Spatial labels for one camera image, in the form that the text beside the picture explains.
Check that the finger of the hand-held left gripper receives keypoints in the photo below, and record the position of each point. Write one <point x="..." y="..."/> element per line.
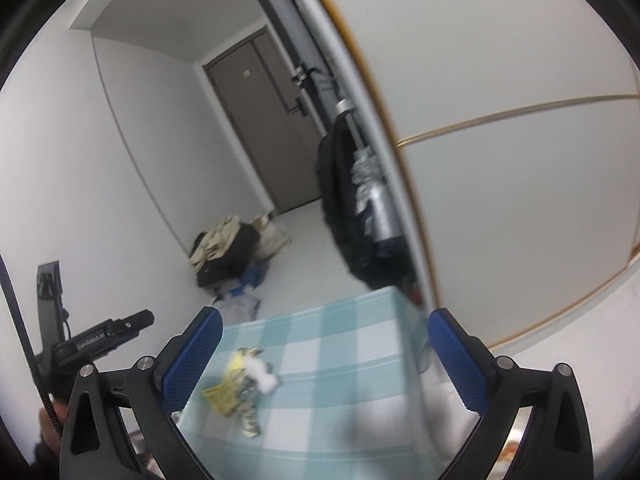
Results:
<point x="132" y="322"/>

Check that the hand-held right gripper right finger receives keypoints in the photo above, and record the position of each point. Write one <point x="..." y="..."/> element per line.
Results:
<point x="457" y="360"/>

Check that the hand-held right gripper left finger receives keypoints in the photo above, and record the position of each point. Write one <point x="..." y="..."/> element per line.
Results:
<point x="192" y="360"/>

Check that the yellow snack wrapper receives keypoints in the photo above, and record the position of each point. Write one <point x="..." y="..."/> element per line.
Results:
<point x="220" y="396"/>

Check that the white plastic bag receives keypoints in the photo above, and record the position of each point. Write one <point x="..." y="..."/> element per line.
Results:
<point x="264" y="377"/>

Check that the person's left forearm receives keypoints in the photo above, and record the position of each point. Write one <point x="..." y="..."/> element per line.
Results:
<point x="45" y="455"/>

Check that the person's left hand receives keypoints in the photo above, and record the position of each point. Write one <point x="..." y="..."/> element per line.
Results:
<point x="44" y="422"/>

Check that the clear plastic bag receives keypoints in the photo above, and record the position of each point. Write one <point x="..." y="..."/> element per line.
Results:
<point x="240" y="305"/>

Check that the silver crumpled wrapper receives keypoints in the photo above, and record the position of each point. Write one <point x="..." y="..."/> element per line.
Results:
<point x="249" y="420"/>

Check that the black garment pile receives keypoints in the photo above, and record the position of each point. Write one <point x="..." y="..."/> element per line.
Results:
<point x="230" y="260"/>

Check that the blue cardboard box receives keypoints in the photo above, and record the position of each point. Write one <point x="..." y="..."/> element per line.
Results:
<point x="256" y="274"/>

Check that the beige garment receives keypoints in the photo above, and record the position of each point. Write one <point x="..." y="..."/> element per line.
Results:
<point x="215" y="240"/>

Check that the teal checked tablecloth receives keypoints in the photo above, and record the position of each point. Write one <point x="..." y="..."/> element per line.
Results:
<point x="325" y="385"/>

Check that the beige tote bag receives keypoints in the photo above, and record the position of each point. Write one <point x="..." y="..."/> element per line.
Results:
<point x="272" y="237"/>

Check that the silver shiny garment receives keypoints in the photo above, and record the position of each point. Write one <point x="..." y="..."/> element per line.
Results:
<point x="380" y="210"/>

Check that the white wardrobe with gold trim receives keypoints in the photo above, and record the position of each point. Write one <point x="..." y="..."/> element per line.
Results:
<point x="500" y="185"/>

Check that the black backpack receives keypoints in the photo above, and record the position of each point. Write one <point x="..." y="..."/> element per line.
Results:
<point x="340" y="200"/>

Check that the brown door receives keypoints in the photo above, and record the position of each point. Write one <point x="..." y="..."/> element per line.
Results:
<point x="265" y="125"/>

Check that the dark grey door frame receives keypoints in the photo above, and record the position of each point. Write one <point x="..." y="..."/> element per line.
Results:
<point x="290" y="20"/>

